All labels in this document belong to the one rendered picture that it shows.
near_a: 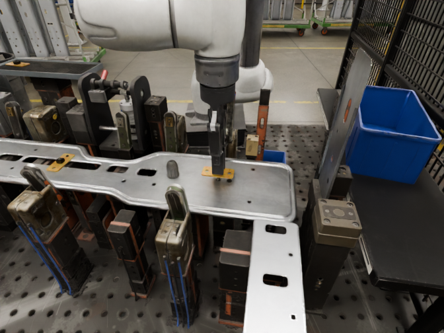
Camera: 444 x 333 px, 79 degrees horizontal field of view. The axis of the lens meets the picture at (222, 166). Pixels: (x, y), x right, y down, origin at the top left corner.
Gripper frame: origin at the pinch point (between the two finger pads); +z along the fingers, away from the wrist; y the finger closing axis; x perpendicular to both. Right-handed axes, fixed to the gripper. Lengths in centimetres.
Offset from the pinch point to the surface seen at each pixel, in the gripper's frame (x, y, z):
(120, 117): -32.5, -13.1, -2.5
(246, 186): 7.5, 1.6, 6.5
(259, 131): 9.5, -14.8, -0.7
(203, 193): -2.7, 6.1, 6.5
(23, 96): -247, -182, 75
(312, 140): 38, -76, 37
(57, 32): -300, -333, 42
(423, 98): 55, -27, -9
